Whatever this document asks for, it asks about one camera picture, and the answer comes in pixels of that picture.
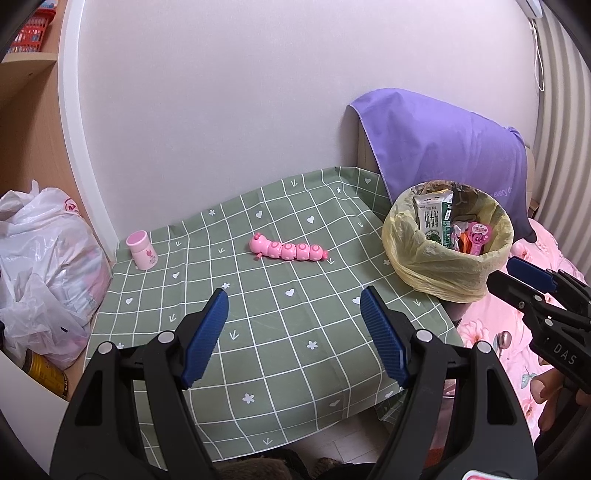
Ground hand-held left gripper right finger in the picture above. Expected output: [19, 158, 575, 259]
[360, 286, 539, 480]

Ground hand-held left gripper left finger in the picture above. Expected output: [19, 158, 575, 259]
[50, 288, 230, 480]

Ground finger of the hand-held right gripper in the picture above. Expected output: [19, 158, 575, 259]
[506, 257, 591, 319]
[487, 271, 578, 325]

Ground pink lollipop packet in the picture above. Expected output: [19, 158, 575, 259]
[464, 222, 493, 256]

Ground bin with yellow bag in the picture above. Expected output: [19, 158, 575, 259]
[382, 181, 515, 304]

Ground green and white milk carton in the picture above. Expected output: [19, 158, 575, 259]
[413, 189, 456, 250]

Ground person's right hand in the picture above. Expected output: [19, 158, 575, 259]
[531, 370, 571, 431]

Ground green checked tablecloth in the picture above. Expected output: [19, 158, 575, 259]
[85, 166, 463, 462]

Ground pink round jar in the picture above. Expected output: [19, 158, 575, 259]
[126, 230, 159, 271]

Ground pink caterpillar toy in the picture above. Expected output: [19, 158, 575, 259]
[249, 233, 330, 264]

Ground person's brown fuzzy clothing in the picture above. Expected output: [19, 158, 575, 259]
[249, 455, 343, 480]

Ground purple cloth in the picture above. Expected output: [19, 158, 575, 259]
[349, 89, 539, 244]

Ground white pleated curtain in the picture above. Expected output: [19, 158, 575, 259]
[530, 9, 591, 261]

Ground gold tin can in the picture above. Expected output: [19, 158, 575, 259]
[22, 347, 71, 401]

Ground white plastic bag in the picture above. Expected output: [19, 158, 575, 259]
[0, 181, 114, 371]

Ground beige cushion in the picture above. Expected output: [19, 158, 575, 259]
[357, 124, 385, 182]

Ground wooden shelf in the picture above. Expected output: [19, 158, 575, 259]
[0, 0, 86, 217]

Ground red plastic basket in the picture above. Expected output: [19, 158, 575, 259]
[8, 6, 52, 55]

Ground white cable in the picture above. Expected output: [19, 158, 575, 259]
[530, 17, 546, 94]

